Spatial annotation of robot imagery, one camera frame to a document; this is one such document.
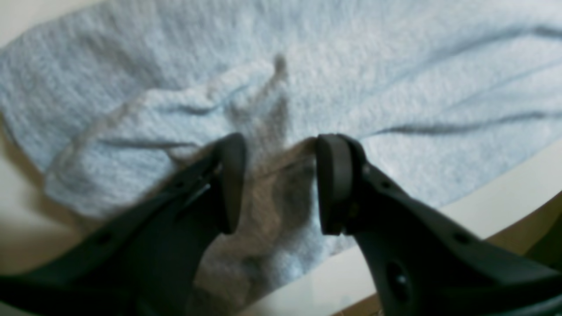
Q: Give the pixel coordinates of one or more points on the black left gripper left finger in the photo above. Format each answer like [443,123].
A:
[142,263]

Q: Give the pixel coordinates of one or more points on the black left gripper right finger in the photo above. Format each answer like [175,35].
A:
[423,263]

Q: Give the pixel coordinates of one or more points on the grey T-shirt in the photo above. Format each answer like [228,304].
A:
[444,95]

